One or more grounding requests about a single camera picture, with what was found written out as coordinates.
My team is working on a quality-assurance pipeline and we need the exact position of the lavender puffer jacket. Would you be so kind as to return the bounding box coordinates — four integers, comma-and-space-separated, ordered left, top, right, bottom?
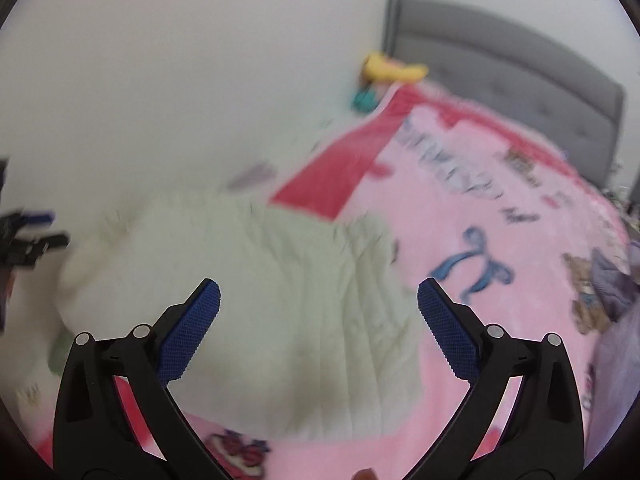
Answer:
590, 305, 640, 411

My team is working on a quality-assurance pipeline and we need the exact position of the grey tufted headboard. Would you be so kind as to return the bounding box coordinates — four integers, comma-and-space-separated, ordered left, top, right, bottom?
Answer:
382, 0, 626, 186

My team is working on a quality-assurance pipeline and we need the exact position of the pink cartoon printed blanket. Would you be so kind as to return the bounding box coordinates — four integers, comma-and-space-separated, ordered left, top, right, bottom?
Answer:
30, 82, 636, 480

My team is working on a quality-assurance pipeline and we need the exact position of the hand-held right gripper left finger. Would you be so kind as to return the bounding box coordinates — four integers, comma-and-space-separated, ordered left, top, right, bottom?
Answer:
52, 277, 233, 480

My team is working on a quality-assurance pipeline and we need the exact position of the white quilted hooded jacket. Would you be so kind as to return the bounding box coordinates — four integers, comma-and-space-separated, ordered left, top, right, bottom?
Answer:
50, 192, 431, 443

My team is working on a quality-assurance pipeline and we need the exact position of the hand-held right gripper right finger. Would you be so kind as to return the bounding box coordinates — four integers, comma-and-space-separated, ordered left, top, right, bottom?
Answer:
407, 276, 586, 480

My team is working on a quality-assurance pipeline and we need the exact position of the yellow plush toy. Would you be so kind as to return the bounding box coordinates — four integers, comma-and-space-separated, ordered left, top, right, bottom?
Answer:
362, 51, 430, 83

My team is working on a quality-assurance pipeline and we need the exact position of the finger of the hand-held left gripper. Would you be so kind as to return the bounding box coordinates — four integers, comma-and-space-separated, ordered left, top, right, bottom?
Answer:
0, 231, 71, 271
0, 209, 56, 233

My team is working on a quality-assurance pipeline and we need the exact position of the teal plush toy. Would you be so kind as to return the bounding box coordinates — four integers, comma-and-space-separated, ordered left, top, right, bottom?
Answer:
351, 85, 381, 113

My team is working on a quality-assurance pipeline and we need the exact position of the dark grey cloth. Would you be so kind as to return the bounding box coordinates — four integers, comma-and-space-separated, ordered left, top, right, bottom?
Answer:
590, 242, 640, 311

